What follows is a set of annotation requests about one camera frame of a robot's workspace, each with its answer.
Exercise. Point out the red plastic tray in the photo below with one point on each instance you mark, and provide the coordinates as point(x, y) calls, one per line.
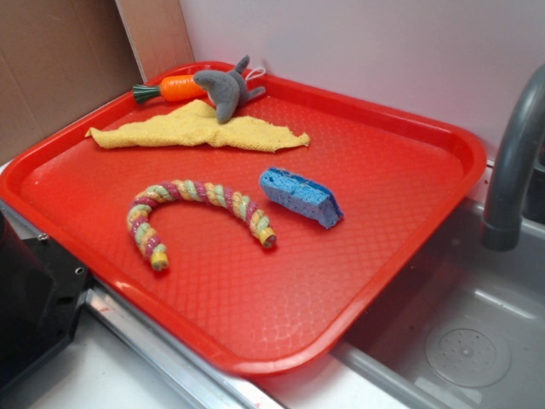
point(246, 309)

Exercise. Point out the gray plush animal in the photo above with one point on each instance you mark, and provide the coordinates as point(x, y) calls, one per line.
point(229, 91)

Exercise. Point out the multicolour twisted rope toy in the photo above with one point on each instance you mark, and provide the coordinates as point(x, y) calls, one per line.
point(146, 237)

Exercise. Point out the gray sink basin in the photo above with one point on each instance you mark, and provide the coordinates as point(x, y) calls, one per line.
point(459, 326)

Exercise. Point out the yellow cloth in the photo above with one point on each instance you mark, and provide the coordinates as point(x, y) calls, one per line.
point(195, 124)

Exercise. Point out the blue sponge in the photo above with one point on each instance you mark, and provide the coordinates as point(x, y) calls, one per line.
point(302, 196)

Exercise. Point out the brown cardboard panel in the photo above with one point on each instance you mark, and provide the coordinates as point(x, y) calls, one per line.
point(63, 59)

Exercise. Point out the gray faucet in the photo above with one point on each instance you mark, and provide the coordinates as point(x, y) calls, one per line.
point(516, 190)

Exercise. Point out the orange toy carrot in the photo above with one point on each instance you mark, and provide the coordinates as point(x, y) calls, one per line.
point(170, 88)

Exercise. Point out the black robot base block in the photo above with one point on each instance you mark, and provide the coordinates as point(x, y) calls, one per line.
point(43, 287)

